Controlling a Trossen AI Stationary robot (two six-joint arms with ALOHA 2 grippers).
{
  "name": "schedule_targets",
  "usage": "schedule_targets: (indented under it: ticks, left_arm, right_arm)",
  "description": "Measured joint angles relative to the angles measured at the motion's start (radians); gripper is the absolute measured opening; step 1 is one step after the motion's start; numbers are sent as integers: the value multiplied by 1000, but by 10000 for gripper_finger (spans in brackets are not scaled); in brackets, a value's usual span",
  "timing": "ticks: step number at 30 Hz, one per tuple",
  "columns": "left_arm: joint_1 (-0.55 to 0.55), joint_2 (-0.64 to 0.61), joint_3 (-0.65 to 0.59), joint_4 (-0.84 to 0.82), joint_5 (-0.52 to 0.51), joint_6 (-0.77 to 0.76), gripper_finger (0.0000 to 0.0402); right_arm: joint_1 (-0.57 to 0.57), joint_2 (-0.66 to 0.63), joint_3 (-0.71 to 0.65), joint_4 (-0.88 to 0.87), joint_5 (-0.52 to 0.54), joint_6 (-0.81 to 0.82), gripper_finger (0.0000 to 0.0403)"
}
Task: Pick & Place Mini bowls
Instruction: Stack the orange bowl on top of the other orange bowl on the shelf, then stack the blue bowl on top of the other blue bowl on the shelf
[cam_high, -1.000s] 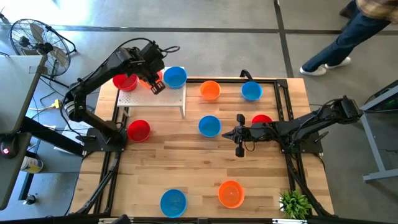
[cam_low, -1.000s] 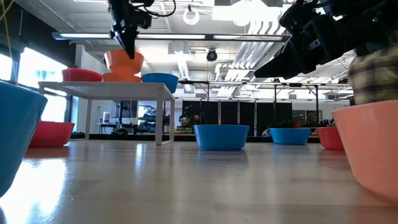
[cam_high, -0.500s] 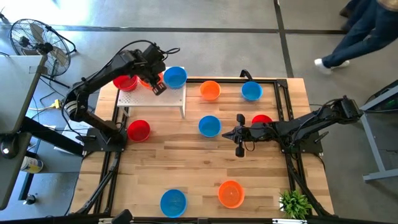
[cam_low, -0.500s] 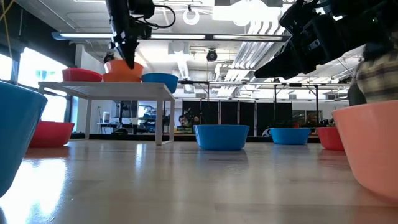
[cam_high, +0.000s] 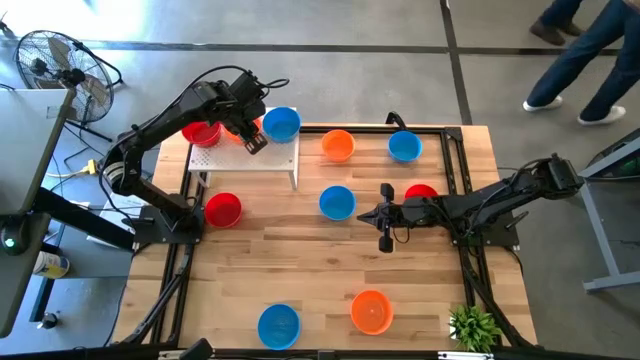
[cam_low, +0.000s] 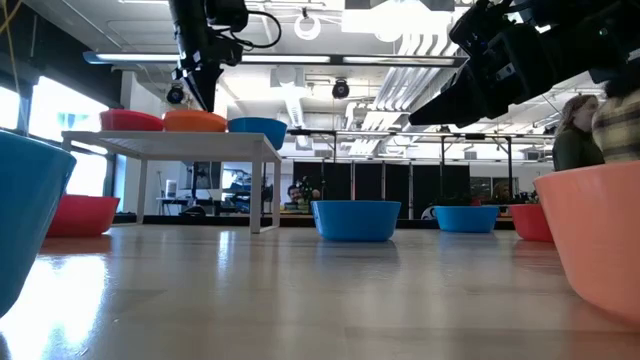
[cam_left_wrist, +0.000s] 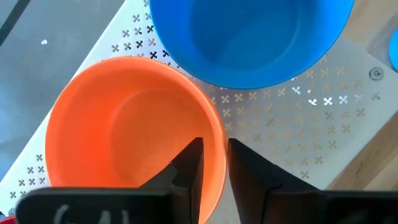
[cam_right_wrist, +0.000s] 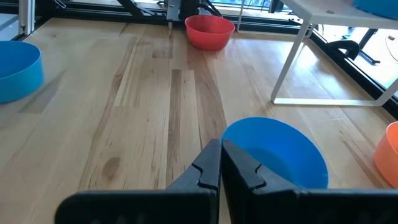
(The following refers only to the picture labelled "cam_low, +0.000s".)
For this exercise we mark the black aluminium table frame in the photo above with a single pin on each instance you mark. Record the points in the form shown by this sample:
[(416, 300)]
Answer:
[(210, 220)]

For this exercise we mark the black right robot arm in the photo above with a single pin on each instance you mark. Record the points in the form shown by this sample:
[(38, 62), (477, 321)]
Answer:
[(590, 40)]

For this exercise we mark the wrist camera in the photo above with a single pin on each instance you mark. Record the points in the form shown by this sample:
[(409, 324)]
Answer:
[(475, 30), (228, 50)]

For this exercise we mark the black hanging spotlight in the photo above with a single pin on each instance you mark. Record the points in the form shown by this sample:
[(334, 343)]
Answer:
[(172, 95), (340, 89)]

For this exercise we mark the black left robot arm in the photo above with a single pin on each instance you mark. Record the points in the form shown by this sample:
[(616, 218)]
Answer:
[(190, 12)]

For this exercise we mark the white round device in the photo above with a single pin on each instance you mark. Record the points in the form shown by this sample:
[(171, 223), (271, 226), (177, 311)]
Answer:
[(427, 214)]

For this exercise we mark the orange plastic mini bowl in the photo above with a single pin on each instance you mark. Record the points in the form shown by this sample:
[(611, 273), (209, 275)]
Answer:
[(600, 240), (192, 113), (195, 126)]

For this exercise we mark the white perforated metal shelf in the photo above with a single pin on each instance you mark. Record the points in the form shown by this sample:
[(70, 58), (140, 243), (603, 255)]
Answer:
[(175, 145)]

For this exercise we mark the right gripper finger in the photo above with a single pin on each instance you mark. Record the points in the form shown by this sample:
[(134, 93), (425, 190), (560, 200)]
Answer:
[(465, 97), (470, 121)]

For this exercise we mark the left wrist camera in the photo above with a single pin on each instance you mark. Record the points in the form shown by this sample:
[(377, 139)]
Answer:
[(228, 50)]

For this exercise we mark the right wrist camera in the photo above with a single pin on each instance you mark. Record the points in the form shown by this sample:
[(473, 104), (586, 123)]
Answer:
[(475, 30)]

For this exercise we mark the long linear ceiling lamp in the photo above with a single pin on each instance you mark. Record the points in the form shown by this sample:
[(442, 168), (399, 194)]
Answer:
[(300, 58)]

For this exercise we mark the black partition panels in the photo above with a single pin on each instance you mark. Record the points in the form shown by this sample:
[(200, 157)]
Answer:
[(367, 180)]

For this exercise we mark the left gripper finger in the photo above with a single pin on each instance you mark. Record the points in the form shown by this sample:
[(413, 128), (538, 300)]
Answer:
[(192, 82), (210, 82)]

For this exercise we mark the blue plastic mini bowl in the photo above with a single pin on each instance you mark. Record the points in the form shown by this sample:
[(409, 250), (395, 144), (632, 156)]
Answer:
[(355, 222), (25, 210), (260, 131), (466, 220)]

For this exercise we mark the person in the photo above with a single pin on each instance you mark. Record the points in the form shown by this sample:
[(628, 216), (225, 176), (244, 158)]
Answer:
[(501, 192), (295, 194), (620, 130), (575, 145)]

